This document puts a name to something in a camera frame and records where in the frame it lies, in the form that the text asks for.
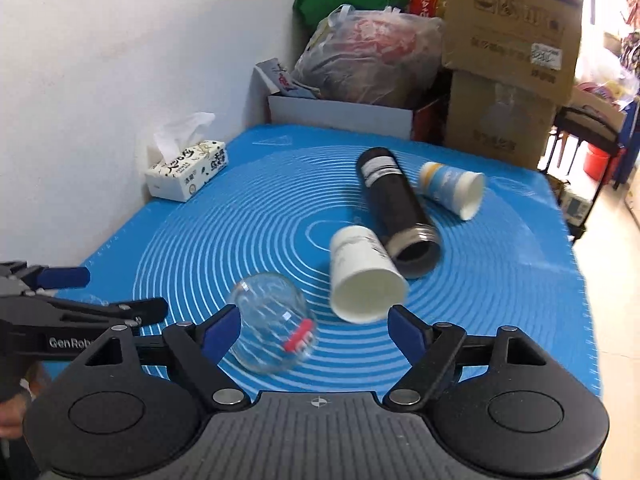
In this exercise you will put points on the black thermos flask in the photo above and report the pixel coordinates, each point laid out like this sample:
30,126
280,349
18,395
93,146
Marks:
400,210

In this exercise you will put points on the red bucket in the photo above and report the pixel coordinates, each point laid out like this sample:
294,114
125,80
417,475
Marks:
596,160

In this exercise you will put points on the black metal frame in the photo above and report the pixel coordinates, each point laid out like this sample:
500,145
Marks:
585,122

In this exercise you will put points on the clear glass cup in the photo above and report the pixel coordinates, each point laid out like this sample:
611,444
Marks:
265,320

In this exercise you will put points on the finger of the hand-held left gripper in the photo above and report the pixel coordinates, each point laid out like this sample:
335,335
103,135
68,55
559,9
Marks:
145,310
62,277

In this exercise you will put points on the large brown cardboard box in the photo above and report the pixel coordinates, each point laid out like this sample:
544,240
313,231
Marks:
505,20

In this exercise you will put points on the blue silicone mat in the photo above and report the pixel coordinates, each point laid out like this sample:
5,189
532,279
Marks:
250,210

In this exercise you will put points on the clear plastic bag red contents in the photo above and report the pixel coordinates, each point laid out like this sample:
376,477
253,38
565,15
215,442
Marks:
380,55

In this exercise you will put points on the white cardboard box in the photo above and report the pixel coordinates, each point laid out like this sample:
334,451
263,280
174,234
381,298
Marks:
340,115

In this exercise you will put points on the white tissue box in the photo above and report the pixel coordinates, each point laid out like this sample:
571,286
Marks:
185,170

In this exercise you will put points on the red box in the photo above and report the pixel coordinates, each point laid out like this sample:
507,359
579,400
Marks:
427,4

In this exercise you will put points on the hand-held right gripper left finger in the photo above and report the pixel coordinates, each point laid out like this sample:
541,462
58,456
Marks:
222,332

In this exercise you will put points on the blue and white paper cup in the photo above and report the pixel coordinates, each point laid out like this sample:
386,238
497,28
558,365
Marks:
450,185

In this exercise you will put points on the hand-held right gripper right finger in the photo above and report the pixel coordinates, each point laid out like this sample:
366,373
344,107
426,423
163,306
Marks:
405,330

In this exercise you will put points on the small white device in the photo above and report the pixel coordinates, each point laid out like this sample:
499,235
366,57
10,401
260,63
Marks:
575,207

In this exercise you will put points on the person's left hand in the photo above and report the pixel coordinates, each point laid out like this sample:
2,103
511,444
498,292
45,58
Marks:
11,412

